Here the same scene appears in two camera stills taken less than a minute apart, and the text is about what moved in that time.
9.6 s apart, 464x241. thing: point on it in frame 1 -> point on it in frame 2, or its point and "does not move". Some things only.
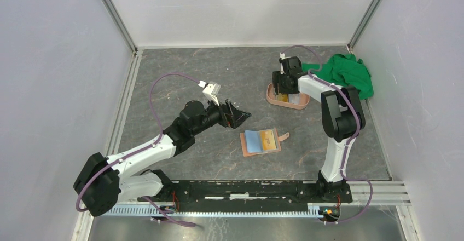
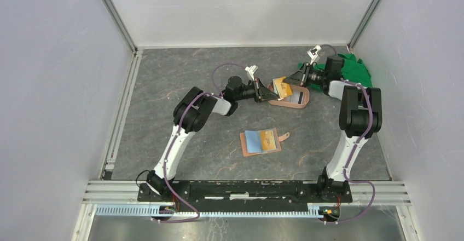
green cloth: [343, 70] does not move
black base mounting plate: [252, 191] does not move
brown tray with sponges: [256, 142] does not move
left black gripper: [231, 116] -> [259, 88]
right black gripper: [277, 77] -> [300, 77]
